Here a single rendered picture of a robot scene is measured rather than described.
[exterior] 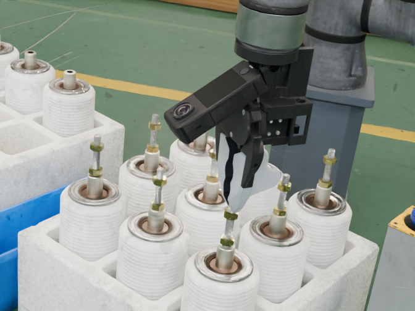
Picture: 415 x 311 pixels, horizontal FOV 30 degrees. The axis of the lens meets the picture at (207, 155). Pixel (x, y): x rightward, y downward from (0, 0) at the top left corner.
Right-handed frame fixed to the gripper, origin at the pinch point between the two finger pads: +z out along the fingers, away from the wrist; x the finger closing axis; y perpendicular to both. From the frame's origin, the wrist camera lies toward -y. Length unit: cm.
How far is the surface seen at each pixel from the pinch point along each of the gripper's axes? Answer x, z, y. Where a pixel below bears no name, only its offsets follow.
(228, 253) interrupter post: -1.1, 7.1, 0.4
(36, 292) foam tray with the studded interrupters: 20.9, 25.2, -18.0
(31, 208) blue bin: 42, 24, -13
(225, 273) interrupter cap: -1.6, 9.6, 0.1
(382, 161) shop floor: 59, 35, 76
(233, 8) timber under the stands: 173, 33, 93
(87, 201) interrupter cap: 18.8, 9.4, -11.4
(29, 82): 66, 11, -8
